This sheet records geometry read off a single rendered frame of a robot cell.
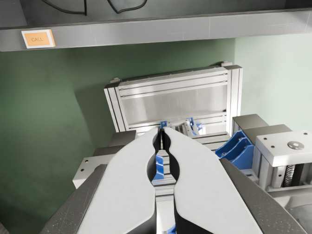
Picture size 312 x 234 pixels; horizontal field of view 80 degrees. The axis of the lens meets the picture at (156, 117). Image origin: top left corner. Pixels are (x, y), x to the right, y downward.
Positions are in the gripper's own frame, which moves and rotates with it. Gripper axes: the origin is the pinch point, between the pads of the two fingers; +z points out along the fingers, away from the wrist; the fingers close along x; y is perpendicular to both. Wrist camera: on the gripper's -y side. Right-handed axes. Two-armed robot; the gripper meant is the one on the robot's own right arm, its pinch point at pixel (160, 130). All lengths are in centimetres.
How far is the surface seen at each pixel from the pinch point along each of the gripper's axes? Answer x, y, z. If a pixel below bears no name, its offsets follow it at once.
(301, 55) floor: 100, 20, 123
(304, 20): 27.8, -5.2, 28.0
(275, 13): 22.1, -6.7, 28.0
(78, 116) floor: -65, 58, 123
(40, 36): -21.3, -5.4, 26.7
